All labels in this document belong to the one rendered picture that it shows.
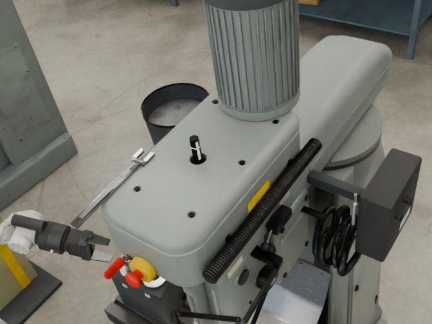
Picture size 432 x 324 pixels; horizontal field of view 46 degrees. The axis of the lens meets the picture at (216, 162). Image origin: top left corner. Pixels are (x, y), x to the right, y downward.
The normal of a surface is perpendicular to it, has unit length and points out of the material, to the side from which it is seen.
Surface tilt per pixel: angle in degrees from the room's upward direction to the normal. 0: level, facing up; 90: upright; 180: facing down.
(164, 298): 90
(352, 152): 0
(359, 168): 90
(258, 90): 90
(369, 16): 0
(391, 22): 0
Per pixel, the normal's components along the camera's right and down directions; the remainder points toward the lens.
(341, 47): -0.04, -0.80
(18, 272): 0.81, 0.33
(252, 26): 0.02, 0.68
